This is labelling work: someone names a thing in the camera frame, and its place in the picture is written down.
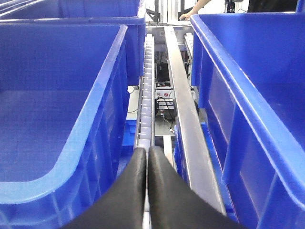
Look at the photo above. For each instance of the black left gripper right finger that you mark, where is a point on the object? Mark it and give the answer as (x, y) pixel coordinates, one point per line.
(173, 205)

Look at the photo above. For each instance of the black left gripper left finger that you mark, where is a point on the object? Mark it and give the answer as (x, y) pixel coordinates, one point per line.
(122, 206)

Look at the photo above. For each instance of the distant person's hand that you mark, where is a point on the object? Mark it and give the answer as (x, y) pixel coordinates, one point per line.
(186, 16)

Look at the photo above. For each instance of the white roller track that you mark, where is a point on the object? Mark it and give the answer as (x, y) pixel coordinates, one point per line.
(145, 137)

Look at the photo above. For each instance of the blue bin left front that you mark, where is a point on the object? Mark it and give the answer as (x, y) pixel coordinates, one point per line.
(63, 106)

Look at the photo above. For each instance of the blue bin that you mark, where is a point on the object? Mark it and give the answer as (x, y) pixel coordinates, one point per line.
(126, 12)
(250, 71)
(63, 106)

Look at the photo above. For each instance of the blue bin right front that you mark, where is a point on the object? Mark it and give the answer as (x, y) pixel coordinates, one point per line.
(250, 71)

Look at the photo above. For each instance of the blue bin left rear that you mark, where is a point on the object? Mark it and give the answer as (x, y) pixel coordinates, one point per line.
(126, 12)

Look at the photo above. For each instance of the steel shelf divider rail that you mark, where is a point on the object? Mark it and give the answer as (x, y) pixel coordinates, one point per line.
(196, 165)

